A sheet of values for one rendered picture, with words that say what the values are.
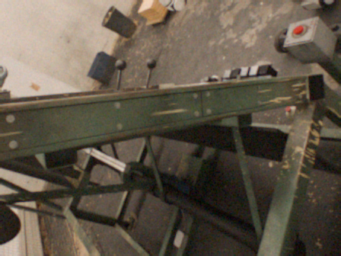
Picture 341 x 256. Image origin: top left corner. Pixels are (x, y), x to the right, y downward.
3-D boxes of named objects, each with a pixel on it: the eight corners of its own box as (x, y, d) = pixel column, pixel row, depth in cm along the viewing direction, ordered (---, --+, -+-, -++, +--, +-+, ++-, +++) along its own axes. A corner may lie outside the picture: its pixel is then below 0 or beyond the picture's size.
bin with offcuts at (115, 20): (141, 20, 569) (116, 2, 541) (131, 40, 566) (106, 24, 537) (132, 23, 615) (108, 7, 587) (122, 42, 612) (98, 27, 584)
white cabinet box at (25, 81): (106, 102, 535) (4, 54, 445) (94, 128, 532) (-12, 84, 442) (97, 99, 590) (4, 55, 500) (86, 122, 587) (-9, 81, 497)
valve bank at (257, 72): (298, 74, 141) (273, 52, 131) (291, 97, 139) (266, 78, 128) (227, 81, 185) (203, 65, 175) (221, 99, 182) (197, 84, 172)
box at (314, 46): (338, 38, 113) (318, 15, 105) (333, 62, 110) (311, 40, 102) (309, 43, 123) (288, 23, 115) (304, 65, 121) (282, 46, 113)
